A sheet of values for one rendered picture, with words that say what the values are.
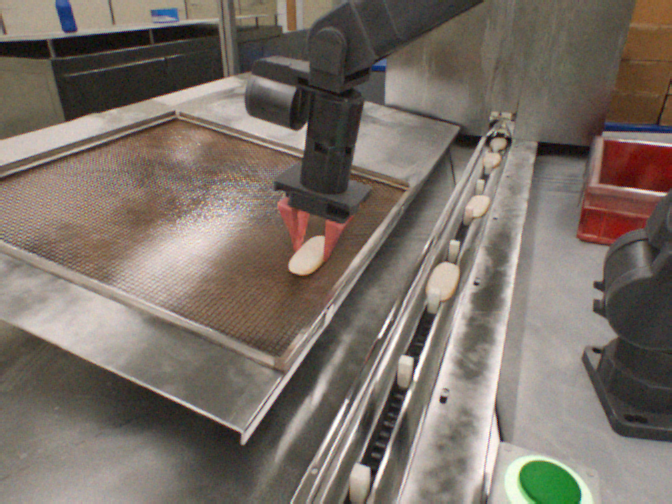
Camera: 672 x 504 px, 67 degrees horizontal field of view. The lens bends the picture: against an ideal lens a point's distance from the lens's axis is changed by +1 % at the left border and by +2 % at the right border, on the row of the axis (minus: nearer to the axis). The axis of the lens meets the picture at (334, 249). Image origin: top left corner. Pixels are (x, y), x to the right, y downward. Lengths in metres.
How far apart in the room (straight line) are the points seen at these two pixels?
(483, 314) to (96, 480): 0.43
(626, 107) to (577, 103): 3.71
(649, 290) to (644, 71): 4.54
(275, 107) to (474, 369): 0.34
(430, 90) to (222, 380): 1.03
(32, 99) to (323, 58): 1.99
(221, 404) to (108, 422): 0.15
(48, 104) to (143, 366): 1.94
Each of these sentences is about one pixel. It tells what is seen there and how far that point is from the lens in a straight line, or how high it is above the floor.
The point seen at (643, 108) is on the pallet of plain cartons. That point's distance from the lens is 5.06.
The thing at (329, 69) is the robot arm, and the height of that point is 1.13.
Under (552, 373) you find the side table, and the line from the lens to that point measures 0.63.
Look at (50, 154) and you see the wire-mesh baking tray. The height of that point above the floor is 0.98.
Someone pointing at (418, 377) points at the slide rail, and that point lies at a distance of 0.54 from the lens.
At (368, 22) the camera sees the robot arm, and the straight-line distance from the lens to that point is 0.50.
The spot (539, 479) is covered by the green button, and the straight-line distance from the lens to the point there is 0.40.
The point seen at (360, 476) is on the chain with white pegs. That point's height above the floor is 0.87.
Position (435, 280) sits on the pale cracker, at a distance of 0.67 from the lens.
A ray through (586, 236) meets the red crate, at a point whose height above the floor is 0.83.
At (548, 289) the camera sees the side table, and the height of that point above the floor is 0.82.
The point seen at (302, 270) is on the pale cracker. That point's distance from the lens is 0.60.
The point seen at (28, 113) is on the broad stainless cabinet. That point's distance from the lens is 2.47.
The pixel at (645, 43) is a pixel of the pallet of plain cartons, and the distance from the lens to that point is 4.99.
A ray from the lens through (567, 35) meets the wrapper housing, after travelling 1.31.
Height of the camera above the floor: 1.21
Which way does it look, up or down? 28 degrees down
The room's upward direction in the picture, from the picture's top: straight up
